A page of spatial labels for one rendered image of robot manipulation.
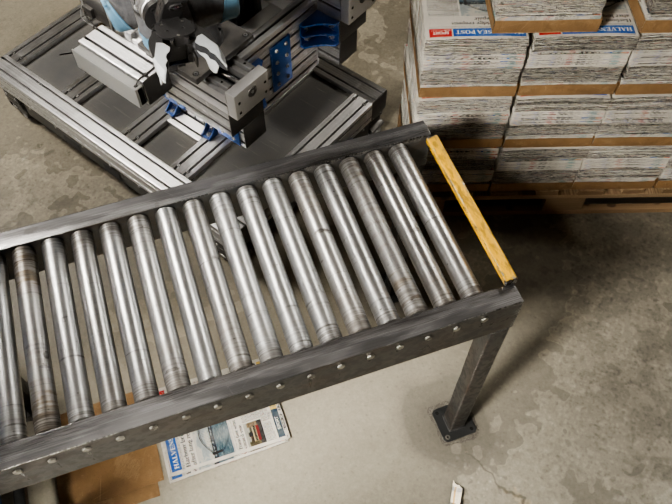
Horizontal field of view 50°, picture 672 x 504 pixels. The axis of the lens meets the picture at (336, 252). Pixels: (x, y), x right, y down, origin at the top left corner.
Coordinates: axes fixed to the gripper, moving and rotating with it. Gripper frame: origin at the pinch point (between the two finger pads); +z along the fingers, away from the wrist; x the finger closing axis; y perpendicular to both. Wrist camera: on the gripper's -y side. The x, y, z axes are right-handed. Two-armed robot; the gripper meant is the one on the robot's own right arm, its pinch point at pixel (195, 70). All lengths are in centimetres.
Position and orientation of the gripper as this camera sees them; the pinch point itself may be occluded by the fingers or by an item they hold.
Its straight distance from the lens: 134.4
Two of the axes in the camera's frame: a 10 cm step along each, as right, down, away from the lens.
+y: -1.2, 5.8, 8.1
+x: -8.9, 2.9, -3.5
